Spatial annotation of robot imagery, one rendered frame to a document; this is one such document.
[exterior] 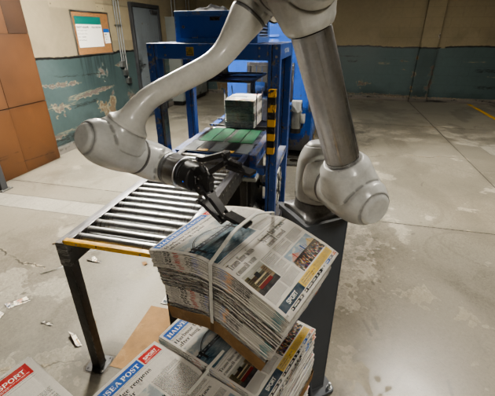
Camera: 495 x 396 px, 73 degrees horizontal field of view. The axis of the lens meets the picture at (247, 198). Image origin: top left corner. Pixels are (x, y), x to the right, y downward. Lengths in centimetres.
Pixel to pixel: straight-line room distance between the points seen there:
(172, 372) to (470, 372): 172
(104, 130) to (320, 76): 52
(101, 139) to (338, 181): 63
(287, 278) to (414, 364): 151
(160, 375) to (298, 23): 91
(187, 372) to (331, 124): 75
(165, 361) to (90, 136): 61
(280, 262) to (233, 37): 58
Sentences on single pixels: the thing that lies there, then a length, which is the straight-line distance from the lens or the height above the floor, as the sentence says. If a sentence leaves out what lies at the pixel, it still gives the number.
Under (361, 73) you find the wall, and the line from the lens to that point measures 986.
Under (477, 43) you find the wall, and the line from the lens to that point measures 1031.
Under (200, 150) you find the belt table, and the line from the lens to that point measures 265.
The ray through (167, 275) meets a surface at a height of 104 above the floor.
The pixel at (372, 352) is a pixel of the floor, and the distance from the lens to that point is 220.
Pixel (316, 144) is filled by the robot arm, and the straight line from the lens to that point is 119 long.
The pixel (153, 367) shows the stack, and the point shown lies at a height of 83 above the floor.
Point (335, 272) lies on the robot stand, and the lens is 145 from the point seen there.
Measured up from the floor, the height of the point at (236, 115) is 91.
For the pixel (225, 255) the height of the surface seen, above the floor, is 114.
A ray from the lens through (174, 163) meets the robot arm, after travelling 90.
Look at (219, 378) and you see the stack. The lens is 99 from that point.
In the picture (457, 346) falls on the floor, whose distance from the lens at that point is 243.
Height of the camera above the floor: 162
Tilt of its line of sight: 26 degrees down
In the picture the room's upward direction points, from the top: straight up
